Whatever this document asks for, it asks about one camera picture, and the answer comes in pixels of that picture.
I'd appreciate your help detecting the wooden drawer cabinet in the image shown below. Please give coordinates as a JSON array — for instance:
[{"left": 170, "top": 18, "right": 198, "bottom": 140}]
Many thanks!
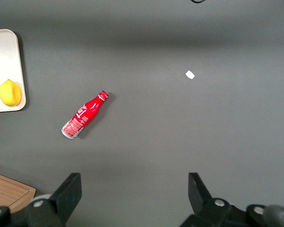
[{"left": 0, "top": 171, "right": 37, "bottom": 214}]

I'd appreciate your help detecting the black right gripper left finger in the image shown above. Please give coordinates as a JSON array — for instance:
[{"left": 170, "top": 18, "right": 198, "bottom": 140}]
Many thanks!
[{"left": 25, "top": 172, "right": 83, "bottom": 227}]

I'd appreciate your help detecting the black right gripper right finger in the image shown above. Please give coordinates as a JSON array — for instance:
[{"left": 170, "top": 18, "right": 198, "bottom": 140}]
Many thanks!
[{"left": 179, "top": 172, "right": 248, "bottom": 227}]

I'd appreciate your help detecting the beige plastic tray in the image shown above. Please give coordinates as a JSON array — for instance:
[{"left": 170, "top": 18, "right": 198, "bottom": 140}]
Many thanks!
[{"left": 0, "top": 28, "right": 27, "bottom": 114}]

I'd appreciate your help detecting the red cola bottle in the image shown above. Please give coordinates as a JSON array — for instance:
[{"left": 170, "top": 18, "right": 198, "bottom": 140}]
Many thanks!
[{"left": 61, "top": 90, "right": 109, "bottom": 140}]

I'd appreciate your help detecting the yellow lemon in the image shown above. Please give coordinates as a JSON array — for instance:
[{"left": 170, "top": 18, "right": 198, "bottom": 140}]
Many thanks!
[{"left": 0, "top": 79, "right": 22, "bottom": 107}]

